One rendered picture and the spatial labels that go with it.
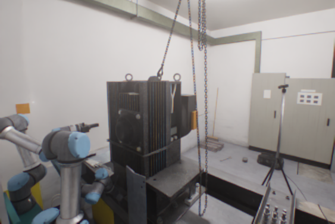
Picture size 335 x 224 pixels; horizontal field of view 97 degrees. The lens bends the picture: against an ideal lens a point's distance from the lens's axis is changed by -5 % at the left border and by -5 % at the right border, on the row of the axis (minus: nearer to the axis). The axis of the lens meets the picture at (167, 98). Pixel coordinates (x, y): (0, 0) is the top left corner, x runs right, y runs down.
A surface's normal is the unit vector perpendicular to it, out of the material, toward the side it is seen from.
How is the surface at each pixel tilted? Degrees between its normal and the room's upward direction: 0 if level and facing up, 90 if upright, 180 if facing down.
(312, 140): 90
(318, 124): 90
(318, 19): 90
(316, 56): 90
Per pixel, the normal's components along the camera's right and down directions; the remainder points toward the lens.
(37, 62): 0.75, 0.08
